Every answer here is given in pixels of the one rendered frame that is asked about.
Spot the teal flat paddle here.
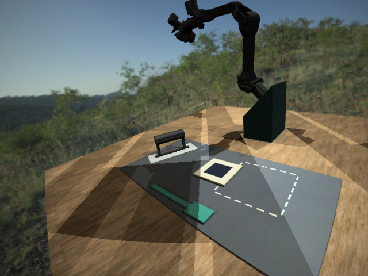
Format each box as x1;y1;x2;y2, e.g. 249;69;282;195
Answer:
151;184;214;224

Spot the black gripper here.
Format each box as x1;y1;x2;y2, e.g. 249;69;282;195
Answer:
168;13;196;43

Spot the beige square tile with dark centre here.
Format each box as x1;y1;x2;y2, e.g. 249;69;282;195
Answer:
193;158;243;186

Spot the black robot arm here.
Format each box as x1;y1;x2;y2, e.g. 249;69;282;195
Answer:
176;0;268;100

